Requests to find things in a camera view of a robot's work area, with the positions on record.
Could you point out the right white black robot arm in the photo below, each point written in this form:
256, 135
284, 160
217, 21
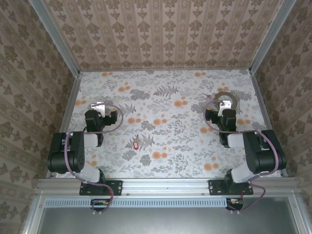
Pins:
263, 156

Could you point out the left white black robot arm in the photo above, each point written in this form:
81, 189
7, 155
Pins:
73, 151

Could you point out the small connector circuit board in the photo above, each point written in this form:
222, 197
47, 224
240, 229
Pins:
101, 203
235, 202

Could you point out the grey steel panel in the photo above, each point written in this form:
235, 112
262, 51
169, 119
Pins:
165, 219

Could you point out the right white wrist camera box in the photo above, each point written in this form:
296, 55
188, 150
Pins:
224, 107

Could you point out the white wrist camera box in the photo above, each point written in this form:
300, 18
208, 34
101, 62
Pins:
98, 107
224, 107

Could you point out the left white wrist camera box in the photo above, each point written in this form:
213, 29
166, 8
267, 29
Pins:
98, 107

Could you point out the aluminium table side rail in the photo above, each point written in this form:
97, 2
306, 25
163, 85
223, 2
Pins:
70, 107
264, 102

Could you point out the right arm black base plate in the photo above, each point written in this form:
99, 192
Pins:
217, 187

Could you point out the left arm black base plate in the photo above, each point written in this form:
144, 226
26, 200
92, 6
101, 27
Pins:
114, 187

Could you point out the aluminium frame post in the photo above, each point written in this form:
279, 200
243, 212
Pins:
270, 36
56, 39

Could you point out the aluminium mounting rail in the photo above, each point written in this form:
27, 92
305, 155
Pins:
165, 186

